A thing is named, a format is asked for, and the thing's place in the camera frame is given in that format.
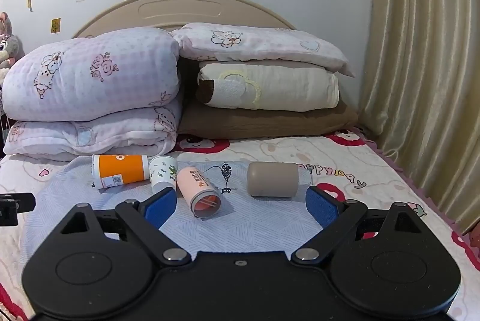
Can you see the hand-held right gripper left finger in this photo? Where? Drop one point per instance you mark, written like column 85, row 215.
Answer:
column 162, row 207

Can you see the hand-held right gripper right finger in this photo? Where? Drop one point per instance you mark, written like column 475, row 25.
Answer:
column 321, row 209

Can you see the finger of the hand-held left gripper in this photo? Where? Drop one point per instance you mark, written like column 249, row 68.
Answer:
column 11, row 208

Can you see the white floral cup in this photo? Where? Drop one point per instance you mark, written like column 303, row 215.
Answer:
column 162, row 172

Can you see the pink cup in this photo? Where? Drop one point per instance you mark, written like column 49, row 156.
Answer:
column 197, row 186

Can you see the orange and white cup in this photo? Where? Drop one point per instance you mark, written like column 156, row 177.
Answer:
column 122, row 171

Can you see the taupe cup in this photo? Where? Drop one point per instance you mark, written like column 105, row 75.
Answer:
column 272, row 179

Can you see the printed bed sheet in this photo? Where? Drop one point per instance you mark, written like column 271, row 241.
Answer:
column 375, row 171

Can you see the grey-blue patterned mat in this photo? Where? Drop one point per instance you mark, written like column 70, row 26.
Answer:
column 243, row 225

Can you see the pink checkered folded quilt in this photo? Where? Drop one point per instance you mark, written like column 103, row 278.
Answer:
column 93, row 69
column 93, row 135

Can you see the brown pillow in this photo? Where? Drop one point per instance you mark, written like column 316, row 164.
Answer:
column 262, row 122

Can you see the cream pillow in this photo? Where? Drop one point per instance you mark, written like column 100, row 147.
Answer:
column 292, row 88

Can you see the thin taupe pillow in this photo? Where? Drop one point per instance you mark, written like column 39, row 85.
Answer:
column 285, row 65

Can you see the grey plush toy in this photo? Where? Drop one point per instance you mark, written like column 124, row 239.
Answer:
column 8, row 47

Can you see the cream curtain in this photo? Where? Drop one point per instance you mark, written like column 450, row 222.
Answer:
column 423, row 80

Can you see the pink printed pillow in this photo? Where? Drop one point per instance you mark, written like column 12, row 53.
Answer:
column 262, row 43

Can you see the beige bed headboard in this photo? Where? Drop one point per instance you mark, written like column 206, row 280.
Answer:
column 176, row 7

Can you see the yellow wall sticker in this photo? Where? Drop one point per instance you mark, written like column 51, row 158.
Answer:
column 55, row 25

